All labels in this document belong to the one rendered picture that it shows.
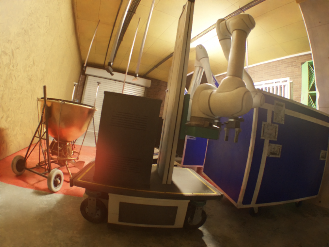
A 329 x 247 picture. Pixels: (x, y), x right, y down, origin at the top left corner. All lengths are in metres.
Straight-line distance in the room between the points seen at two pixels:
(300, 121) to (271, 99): 0.41
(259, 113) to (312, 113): 0.71
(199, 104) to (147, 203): 0.64
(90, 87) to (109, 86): 0.90
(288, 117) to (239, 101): 0.75
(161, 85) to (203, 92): 7.98
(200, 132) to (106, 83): 7.40
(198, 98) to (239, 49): 0.39
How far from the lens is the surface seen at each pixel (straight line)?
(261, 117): 1.27
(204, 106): 0.93
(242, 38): 1.10
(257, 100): 1.13
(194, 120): 0.96
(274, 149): 1.39
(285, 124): 1.44
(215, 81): 2.73
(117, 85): 8.14
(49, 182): 1.44
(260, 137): 1.27
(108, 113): 0.92
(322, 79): 2.51
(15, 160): 1.78
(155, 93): 8.69
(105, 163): 0.95
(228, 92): 0.85
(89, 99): 7.96
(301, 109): 1.63
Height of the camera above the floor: 0.68
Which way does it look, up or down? 2 degrees up
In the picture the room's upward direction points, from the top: 8 degrees clockwise
